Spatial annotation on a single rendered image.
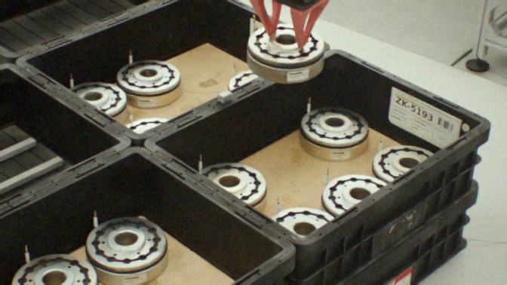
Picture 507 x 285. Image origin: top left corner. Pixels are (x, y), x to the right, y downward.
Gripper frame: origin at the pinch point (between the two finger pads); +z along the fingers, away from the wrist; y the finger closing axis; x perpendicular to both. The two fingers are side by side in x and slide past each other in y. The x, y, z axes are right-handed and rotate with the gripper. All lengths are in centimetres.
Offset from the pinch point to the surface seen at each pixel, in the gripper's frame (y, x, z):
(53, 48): -37.9, -8.1, 12.4
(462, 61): -55, 184, 113
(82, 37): -37.2, -2.7, 12.6
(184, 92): -24.9, 7.0, 22.9
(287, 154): -1.6, 3.4, 22.5
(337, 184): 10.4, -1.4, 19.4
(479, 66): -47, 182, 112
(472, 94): 3, 57, 38
